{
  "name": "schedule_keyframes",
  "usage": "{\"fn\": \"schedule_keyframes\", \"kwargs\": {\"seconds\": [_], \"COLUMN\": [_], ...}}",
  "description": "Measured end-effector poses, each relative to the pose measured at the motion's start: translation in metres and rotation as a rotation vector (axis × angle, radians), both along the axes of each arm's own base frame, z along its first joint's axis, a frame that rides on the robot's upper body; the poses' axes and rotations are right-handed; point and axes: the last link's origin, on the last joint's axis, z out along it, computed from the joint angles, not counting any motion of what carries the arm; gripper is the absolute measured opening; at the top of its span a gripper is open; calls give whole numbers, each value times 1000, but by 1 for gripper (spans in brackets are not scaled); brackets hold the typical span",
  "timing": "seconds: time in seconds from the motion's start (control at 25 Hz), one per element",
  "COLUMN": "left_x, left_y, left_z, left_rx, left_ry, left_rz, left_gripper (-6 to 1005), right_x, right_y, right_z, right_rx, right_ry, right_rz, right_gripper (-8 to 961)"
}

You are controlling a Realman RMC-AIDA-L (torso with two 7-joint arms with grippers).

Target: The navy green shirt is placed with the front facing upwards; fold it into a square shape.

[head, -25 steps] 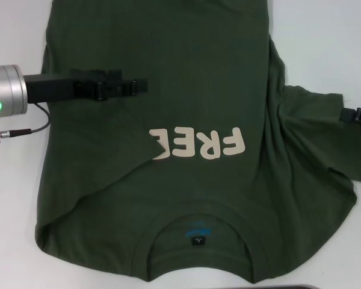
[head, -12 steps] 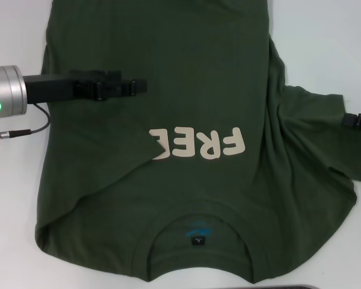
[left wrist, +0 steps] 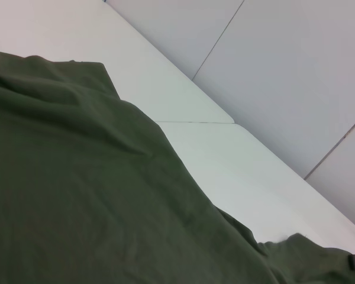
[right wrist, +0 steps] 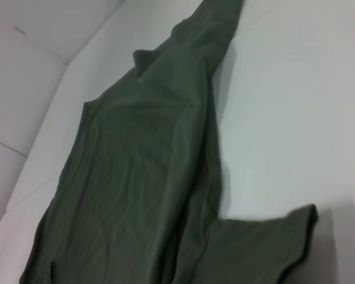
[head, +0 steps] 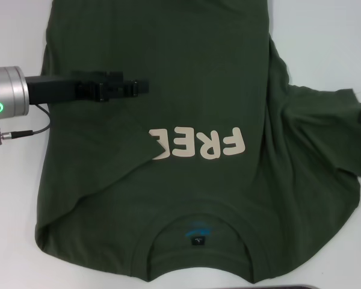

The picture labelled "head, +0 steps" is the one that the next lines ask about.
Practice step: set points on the dark green FREE t-shirt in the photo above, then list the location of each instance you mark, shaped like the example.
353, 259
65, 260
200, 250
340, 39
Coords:
198, 168

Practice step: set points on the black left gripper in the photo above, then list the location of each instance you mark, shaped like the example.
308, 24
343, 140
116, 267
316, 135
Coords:
57, 90

